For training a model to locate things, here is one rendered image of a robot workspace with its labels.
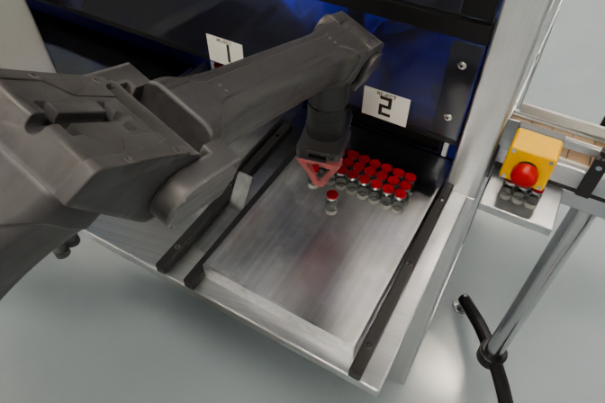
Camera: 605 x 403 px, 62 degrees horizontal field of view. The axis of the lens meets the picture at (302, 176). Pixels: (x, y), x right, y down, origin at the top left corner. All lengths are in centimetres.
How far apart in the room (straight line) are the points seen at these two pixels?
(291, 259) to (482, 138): 37
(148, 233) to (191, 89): 56
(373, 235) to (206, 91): 55
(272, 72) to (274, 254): 45
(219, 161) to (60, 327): 163
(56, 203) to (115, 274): 173
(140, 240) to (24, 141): 65
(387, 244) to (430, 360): 94
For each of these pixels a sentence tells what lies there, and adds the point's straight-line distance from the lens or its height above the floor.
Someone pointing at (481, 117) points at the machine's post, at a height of 106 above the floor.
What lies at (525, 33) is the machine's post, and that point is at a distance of 76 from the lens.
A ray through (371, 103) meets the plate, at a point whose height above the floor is 102.
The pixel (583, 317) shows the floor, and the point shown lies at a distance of 201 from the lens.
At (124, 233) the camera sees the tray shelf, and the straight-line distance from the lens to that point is 91.
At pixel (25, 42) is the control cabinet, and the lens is 136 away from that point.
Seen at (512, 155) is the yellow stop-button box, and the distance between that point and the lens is 87.
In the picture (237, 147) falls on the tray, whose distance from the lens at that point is 101.
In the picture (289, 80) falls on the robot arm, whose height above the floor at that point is 131.
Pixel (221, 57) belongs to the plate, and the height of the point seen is 101.
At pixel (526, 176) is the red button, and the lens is 85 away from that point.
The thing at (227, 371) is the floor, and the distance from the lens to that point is 171.
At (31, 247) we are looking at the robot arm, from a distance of 28.
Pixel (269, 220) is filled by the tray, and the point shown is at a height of 88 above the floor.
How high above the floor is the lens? 157
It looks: 47 degrees down
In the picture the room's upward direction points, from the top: straight up
